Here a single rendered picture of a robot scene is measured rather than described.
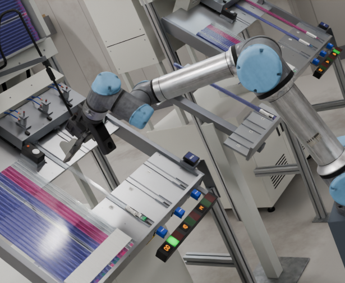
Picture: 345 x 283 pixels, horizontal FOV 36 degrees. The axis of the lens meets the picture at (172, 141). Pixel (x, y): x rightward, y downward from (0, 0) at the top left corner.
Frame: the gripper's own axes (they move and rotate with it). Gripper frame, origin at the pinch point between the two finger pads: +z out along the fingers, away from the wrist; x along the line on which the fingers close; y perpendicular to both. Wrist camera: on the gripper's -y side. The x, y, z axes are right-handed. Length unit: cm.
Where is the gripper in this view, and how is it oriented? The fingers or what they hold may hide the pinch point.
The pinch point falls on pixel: (80, 153)
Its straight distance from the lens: 177.1
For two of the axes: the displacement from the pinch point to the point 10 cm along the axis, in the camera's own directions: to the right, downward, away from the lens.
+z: -4.0, 5.7, 7.2
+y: -7.4, -6.6, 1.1
